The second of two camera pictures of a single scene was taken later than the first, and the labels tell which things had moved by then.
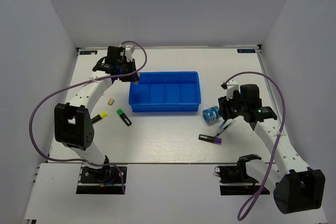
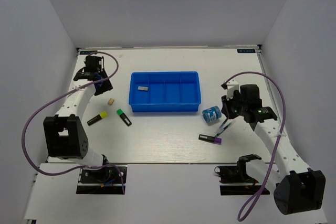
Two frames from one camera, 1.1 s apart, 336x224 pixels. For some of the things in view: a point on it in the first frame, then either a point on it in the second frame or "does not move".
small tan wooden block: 111,101 does not move
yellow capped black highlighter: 102,115 does not move
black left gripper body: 126,67 -> 107,86
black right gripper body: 235,106 does not move
